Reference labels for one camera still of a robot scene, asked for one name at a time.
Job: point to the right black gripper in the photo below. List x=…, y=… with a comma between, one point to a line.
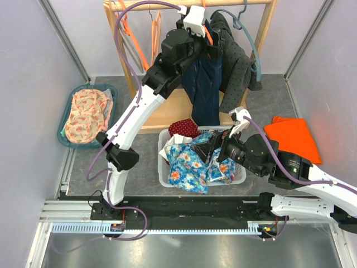
x=204, y=149

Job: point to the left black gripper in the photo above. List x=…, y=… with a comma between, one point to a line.
x=215, y=52

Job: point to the orange hanger of denim skirt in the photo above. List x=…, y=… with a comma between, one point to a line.
x=208, y=34

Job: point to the blue floral skirt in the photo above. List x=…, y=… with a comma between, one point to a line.
x=189, y=173

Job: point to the red polka dot skirt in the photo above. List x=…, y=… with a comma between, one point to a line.
x=185, y=128

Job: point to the dark denim skirt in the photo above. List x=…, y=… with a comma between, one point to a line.
x=201, y=83

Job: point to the orange hanger of floral skirt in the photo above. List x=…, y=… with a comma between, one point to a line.
x=156, y=36

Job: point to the grey metal hanger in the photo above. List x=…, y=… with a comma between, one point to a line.
x=128, y=39

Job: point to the orange hanger of white skirt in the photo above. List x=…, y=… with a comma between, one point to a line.
x=139, y=56

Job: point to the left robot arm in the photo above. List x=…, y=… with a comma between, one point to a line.
x=180, y=49

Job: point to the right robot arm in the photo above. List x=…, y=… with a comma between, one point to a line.
x=334, y=199

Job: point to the blue-grey hanger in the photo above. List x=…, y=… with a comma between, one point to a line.
x=239, y=26

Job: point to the dark grey dotted garment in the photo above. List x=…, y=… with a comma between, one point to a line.
x=237, y=68

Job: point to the white plastic laundry basket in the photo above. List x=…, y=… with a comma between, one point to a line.
x=163, y=168

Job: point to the wooden clothes rack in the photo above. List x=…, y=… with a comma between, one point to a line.
x=178, y=106

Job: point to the orange folded cloth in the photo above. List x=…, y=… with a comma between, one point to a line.
x=294, y=136

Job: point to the peach floral garment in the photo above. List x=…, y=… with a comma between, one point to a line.
x=90, y=114

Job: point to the teal laundry basket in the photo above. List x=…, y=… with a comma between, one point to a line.
x=61, y=137

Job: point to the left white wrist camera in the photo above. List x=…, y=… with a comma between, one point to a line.
x=194, y=19

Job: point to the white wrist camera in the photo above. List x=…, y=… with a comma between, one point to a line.
x=194, y=19
x=238, y=116

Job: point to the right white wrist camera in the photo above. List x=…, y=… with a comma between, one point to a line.
x=238, y=116

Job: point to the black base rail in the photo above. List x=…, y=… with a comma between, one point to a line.
x=191, y=212

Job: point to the slotted grey cable duct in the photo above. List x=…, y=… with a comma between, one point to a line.
x=114, y=229

